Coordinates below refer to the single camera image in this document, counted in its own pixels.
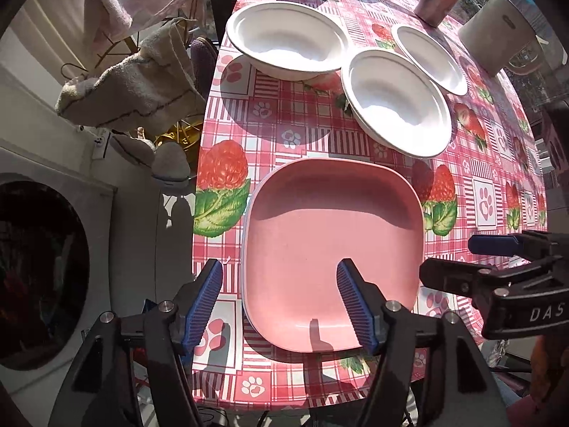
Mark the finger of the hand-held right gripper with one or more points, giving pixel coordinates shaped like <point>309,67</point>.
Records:
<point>493,244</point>
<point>449,273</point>

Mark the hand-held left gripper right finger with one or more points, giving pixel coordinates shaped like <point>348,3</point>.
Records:
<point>355,307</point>

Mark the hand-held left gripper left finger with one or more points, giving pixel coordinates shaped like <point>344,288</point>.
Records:
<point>205,302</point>

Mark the pink square plate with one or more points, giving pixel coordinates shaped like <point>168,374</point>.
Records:
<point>311,240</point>

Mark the white paper bowl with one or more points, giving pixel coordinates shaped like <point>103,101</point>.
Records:
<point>395,98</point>
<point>289,40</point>
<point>431,53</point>

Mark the white washing machine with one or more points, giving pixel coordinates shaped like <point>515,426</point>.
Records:
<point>95,231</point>

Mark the grey sock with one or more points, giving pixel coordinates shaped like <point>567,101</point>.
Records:
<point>171,164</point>

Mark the strawberry print pink tablecloth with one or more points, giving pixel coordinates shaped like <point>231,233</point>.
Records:
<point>284,111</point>

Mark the white mug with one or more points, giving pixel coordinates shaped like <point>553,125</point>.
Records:
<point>493,26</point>

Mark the beige towel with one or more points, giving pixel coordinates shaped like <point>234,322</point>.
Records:
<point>133,84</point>

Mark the purple chair back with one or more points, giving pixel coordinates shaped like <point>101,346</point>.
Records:
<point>202,62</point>

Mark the pink towel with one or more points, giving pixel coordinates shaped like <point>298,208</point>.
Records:
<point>124,4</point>

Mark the white wall outlet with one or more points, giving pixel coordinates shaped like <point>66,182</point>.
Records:
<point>100,144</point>

